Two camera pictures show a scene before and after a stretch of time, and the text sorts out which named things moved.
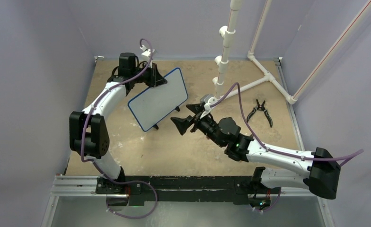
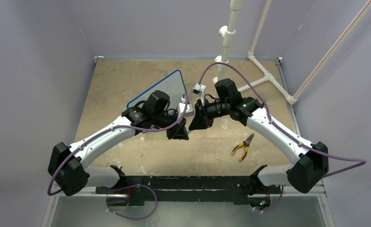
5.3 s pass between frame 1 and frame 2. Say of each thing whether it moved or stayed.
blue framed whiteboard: stayed
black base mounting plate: stayed
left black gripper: moved
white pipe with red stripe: stayed
